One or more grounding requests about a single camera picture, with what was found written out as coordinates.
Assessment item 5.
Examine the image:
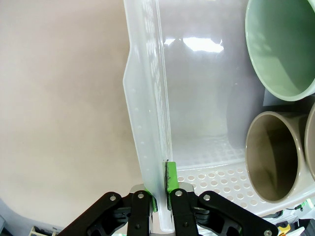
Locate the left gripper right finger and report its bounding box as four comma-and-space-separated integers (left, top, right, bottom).
162, 161, 280, 236

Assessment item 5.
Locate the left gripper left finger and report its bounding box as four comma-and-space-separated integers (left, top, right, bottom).
58, 183, 158, 236

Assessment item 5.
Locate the white perforated plastic basket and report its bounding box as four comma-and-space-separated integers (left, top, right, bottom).
122, 0, 315, 233

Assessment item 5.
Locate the pale green tall cup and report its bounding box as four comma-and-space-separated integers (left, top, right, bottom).
245, 0, 315, 102

